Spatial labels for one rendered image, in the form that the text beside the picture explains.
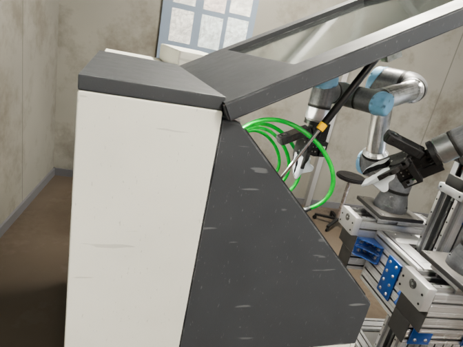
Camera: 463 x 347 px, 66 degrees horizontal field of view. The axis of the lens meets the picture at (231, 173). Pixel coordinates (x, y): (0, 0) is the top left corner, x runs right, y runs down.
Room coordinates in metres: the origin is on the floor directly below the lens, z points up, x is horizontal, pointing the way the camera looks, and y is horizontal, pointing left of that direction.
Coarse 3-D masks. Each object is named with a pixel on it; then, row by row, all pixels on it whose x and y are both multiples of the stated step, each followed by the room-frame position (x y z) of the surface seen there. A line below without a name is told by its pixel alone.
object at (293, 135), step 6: (300, 126) 1.21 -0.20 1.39; (306, 126) 1.20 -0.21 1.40; (288, 132) 1.18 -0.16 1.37; (294, 132) 1.17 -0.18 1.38; (300, 132) 1.16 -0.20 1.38; (276, 138) 1.17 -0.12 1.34; (282, 138) 1.15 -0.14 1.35; (288, 138) 1.15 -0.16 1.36; (294, 138) 1.16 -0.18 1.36; (300, 138) 1.17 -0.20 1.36; (282, 144) 1.15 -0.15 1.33
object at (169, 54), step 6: (162, 48) 1.95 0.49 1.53; (168, 48) 1.71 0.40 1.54; (174, 48) 1.55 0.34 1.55; (180, 48) 1.74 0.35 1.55; (186, 48) 2.02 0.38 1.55; (162, 54) 1.92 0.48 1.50; (168, 54) 1.68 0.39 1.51; (174, 54) 1.50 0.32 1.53; (180, 54) 1.39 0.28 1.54; (186, 54) 1.40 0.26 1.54; (192, 54) 1.41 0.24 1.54; (198, 54) 1.42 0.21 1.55; (204, 54) 1.54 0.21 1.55; (162, 60) 1.89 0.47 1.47; (168, 60) 1.66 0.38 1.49; (174, 60) 1.48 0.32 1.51; (180, 60) 1.39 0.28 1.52; (186, 60) 1.40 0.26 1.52; (192, 60) 1.41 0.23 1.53
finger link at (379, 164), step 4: (380, 160) 1.07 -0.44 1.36; (384, 160) 1.05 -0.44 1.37; (388, 160) 1.04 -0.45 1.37; (376, 164) 1.06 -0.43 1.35; (380, 164) 1.04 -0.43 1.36; (384, 164) 1.04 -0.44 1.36; (388, 164) 1.04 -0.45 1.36; (368, 168) 1.07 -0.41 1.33; (372, 168) 1.06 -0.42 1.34; (376, 168) 1.06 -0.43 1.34; (380, 168) 1.05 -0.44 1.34; (364, 172) 1.08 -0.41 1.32; (368, 172) 1.07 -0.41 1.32; (376, 172) 1.07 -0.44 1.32
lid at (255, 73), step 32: (352, 0) 1.59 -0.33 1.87; (384, 0) 1.45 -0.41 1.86; (416, 0) 1.25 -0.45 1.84; (448, 0) 1.10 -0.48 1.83; (288, 32) 1.44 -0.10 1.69; (320, 32) 1.23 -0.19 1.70; (352, 32) 1.08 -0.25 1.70; (384, 32) 0.88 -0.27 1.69; (416, 32) 0.85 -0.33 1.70; (192, 64) 1.32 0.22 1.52; (224, 64) 1.12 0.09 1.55; (256, 64) 0.98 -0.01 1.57; (288, 64) 0.87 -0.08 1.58; (320, 64) 0.78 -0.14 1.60; (352, 64) 0.80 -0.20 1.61; (256, 96) 0.74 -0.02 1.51; (288, 96) 0.76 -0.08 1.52
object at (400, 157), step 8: (400, 152) 1.03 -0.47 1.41; (432, 152) 0.95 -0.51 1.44; (392, 160) 1.01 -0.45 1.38; (400, 160) 0.98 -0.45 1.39; (408, 160) 0.97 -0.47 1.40; (416, 160) 0.98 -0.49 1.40; (424, 160) 0.97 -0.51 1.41; (432, 160) 0.97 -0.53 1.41; (408, 168) 0.97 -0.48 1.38; (416, 168) 0.98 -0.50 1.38; (424, 168) 0.97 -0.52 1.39; (432, 168) 0.96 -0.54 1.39; (440, 168) 0.96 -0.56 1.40; (400, 176) 0.99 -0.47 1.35; (408, 176) 0.98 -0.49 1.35; (416, 176) 0.96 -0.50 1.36; (424, 176) 0.97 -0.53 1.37; (416, 184) 0.97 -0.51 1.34
